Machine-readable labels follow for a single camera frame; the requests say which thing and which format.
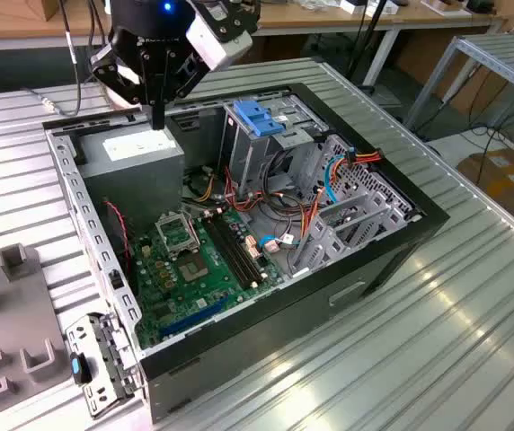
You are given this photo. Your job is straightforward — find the grey metal disk bay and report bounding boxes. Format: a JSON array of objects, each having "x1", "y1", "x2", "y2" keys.
[{"x1": 290, "y1": 181, "x2": 420, "y2": 279}]

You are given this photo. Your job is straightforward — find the black open PC case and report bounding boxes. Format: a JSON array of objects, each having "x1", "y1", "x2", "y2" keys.
[{"x1": 40, "y1": 82, "x2": 450, "y2": 426}]

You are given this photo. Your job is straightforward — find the orange flat data cable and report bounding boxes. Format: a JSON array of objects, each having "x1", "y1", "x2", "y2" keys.
[{"x1": 299, "y1": 186, "x2": 325, "y2": 246}]

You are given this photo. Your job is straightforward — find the red orange power wire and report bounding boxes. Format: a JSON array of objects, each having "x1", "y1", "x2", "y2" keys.
[{"x1": 344, "y1": 147, "x2": 384, "y2": 171}]

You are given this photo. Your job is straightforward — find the grey optical drive cage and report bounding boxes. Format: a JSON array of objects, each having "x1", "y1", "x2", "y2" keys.
[{"x1": 218, "y1": 96, "x2": 330, "y2": 189}]

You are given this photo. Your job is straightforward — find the grey parts rack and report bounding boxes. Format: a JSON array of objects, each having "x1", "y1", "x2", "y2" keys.
[{"x1": 0, "y1": 242, "x2": 78, "y2": 431}]

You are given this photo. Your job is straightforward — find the brown cardboard box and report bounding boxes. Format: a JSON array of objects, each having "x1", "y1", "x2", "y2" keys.
[{"x1": 36, "y1": 0, "x2": 70, "y2": 22}]

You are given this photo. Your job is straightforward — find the wooden desk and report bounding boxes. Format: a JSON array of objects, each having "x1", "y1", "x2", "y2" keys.
[{"x1": 0, "y1": 0, "x2": 510, "y2": 53}]

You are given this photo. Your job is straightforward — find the CPU socket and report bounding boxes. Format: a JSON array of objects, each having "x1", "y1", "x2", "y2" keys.
[{"x1": 174, "y1": 252, "x2": 217, "y2": 285}]

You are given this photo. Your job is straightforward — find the flat cardboard sheet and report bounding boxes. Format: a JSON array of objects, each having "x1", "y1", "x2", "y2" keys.
[{"x1": 456, "y1": 150, "x2": 514, "y2": 221}]

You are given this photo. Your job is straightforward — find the red orange wire bundle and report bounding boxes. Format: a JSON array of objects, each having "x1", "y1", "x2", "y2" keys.
[{"x1": 223, "y1": 165, "x2": 267, "y2": 212}]

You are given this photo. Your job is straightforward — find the red twisted fan wire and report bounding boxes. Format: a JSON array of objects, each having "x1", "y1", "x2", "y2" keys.
[{"x1": 103, "y1": 200, "x2": 133, "y2": 270}]

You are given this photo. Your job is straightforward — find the small blue white-plug cable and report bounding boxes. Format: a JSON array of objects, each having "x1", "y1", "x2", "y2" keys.
[{"x1": 256, "y1": 233, "x2": 294, "y2": 255}]

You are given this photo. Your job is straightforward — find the cable with metal plug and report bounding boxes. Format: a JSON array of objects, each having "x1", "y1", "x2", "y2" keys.
[{"x1": 25, "y1": 0, "x2": 84, "y2": 119}]

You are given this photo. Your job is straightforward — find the metal socket cover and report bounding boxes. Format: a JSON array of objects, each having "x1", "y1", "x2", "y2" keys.
[{"x1": 155, "y1": 209, "x2": 201, "y2": 260}]

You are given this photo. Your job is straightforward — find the black case fan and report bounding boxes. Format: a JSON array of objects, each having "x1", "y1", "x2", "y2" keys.
[{"x1": 102, "y1": 199, "x2": 139, "y2": 293}]

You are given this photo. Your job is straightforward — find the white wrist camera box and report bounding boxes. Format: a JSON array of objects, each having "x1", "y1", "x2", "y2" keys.
[{"x1": 184, "y1": 0, "x2": 261, "y2": 73}]

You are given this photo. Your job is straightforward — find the silver card retention bracket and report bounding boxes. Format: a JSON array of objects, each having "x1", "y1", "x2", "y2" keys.
[{"x1": 66, "y1": 312, "x2": 145, "y2": 421}]

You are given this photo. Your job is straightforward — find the black blue release tab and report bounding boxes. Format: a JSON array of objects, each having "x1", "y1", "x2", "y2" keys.
[{"x1": 68, "y1": 351, "x2": 93, "y2": 386}]

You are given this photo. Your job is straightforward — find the blue expansion slot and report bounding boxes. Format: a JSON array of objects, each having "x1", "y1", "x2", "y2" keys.
[{"x1": 157, "y1": 294, "x2": 231, "y2": 341}]

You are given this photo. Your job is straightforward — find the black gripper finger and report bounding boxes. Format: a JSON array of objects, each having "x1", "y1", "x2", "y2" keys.
[
  {"x1": 156, "y1": 48, "x2": 209, "y2": 131},
  {"x1": 89, "y1": 41, "x2": 159, "y2": 131}
]

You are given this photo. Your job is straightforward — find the grey power supply unit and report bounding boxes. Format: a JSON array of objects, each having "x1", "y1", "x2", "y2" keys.
[{"x1": 76, "y1": 120, "x2": 186, "y2": 230}]

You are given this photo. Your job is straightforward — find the black RAM slot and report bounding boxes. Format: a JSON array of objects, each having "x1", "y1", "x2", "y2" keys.
[
  {"x1": 222, "y1": 214, "x2": 267, "y2": 283},
  {"x1": 209, "y1": 217, "x2": 255, "y2": 288},
  {"x1": 202, "y1": 218, "x2": 249, "y2": 291},
  {"x1": 216, "y1": 215, "x2": 261, "y2": 286}
]

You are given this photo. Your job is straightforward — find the blue plastic drive latch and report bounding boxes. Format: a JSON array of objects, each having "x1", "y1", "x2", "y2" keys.
[{"x1": 233, "y1": 99, "x2": 285, "y2": 138}]

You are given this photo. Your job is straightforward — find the blue data wire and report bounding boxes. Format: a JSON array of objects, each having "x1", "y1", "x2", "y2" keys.
[{"x1": 321, "y1": 151, "x2": 353, "y2": 208}]

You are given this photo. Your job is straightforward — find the yellow orange wire bundle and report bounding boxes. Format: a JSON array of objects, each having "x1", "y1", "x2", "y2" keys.
[{"x1": 191, "y1": 173, "x2": 217, "y2": 203}]

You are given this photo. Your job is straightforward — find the green motherboard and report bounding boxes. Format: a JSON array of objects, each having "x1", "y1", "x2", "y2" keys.
[{"x1": 128, "y1": 208, "x2": 285, "y2": 349}]

